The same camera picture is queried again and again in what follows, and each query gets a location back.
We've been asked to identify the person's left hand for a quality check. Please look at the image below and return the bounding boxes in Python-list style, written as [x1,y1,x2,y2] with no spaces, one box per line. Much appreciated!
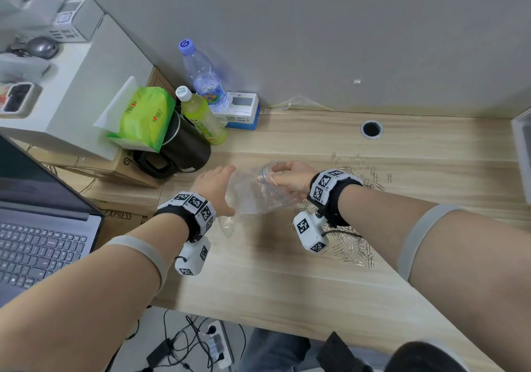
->
[190,164,237,218]

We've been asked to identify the person's right hand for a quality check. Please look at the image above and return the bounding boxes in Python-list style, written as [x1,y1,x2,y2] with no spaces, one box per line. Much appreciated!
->
[257,159,320,207]

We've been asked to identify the clear plastic zip bag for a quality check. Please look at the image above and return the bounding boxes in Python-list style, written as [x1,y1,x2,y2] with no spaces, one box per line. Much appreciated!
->
[217,161,310,240]

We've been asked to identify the pile of silver paper clips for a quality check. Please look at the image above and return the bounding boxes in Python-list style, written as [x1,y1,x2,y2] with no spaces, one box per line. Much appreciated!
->
[288,151,393,268]

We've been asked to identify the person's right forearm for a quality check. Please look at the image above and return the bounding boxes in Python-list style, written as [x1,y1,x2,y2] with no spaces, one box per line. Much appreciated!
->
[338,184,531,372]

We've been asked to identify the person's left forearm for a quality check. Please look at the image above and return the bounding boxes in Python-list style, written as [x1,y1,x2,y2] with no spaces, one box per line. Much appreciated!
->
[0,214,191,372]

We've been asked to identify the black left wristband with markers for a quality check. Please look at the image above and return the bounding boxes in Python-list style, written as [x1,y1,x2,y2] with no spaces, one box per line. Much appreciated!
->
[154,192,216,243]

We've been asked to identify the black wristband with markers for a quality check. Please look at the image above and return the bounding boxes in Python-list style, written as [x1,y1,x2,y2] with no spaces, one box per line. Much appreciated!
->
[308,169,364,228]
[154,192,216,243]

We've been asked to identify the black right wristband with markers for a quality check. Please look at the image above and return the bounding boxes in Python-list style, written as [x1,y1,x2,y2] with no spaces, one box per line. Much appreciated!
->
[308,169,364,228]

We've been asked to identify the black kettle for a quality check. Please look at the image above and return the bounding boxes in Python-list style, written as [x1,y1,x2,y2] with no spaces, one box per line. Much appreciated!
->
[132,110,212,179]

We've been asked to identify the yellow-green drink bottle white cap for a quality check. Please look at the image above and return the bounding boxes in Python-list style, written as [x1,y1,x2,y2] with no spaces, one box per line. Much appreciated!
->
[175,85,228,146]

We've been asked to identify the crumpled clear plastic wrap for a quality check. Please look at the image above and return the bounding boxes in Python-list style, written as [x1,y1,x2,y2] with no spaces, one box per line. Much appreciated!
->
[269,95,332,112]

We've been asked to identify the white and blue box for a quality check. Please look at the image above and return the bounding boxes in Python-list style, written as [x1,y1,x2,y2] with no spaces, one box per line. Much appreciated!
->
[214,91,261,131]

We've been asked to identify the brown box with circle logo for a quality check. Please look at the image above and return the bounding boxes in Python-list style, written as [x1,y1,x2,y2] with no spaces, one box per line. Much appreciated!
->
[106,147,160,189]

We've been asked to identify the green tissue pack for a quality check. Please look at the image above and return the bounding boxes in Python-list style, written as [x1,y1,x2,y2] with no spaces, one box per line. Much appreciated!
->
[107,86,177,153]

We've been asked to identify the brown cardboard box black print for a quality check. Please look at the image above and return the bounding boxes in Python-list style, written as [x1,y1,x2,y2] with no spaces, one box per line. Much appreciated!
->
[89,199,150,252]

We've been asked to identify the clear water bottle purple cap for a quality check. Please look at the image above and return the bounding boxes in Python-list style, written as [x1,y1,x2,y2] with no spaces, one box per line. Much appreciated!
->
[178,38,230,111]

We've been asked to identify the light wooden table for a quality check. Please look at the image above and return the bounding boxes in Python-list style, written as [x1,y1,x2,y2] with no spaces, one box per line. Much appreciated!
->
[8,108,531,372]

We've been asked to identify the brown printed carton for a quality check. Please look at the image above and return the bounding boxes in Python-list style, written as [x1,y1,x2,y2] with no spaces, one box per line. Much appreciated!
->
[147,66,177,94]

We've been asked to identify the white sheet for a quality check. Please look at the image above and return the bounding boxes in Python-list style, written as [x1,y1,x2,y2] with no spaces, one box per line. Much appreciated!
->
[93,76,140,130]

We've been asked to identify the white power strip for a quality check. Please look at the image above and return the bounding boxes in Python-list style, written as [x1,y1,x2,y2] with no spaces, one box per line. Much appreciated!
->
[199,319,234,370]

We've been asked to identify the large white cabinet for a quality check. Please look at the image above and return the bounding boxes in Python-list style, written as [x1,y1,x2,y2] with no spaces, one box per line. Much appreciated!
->
[0,13,155,162]

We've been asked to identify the black power adapter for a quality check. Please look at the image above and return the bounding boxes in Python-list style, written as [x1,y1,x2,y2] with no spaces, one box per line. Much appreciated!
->
[145,339,175,366]

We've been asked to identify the black office chair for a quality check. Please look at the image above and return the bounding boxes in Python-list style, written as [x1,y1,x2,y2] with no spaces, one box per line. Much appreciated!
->
[317,331,374,372]

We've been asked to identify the grey laptop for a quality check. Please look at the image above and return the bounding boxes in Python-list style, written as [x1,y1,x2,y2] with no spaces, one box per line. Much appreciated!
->
[0,135,105,308]

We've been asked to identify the white tray with black insert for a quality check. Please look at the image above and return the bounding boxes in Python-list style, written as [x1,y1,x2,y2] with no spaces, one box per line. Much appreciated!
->
[0,81,42,118]

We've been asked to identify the small white printed carton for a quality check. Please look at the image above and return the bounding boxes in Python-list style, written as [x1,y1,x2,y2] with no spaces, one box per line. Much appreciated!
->
[49,0,105,43]

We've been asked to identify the flat white device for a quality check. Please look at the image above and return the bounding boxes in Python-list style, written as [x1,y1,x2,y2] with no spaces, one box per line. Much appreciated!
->
[0,53,52,84]

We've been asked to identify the white drawer organizer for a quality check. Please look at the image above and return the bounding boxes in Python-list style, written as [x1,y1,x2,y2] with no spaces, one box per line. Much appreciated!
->
[511,108,531,205]

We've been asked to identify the white blurry cartons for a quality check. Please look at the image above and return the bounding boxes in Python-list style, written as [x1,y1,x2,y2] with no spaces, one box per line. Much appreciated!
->
[0,0,67,36]

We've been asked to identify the white right wrist camera block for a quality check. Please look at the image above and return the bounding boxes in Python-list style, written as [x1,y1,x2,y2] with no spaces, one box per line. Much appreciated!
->
[293,211,330,254]

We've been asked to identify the white wrist camera block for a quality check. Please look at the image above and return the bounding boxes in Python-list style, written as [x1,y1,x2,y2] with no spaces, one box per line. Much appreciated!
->
[174,235,211,277]
[293,211,330,254]

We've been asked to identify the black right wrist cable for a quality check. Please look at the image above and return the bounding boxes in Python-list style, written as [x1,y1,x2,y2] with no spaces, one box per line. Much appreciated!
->
[321,228,364,240]

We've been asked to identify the white left wrist camera block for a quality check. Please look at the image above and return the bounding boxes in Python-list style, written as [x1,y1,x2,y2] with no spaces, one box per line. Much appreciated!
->
[174,235,211,277]

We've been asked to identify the round silver cable grommet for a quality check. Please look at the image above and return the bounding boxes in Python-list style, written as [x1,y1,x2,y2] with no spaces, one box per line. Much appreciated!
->
[360,120,384,140]

